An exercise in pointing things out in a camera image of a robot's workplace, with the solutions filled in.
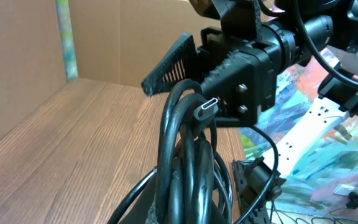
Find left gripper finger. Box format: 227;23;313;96
118;177;167;224

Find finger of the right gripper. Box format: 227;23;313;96
141;33;197;96

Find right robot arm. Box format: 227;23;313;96
141;0;358;176

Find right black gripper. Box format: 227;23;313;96
191;1;333;128

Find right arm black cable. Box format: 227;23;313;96
258;0;358;93

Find thin black USB-C cable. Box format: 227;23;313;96
106;124;280;224

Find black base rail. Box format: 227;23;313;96
232;156;287;224

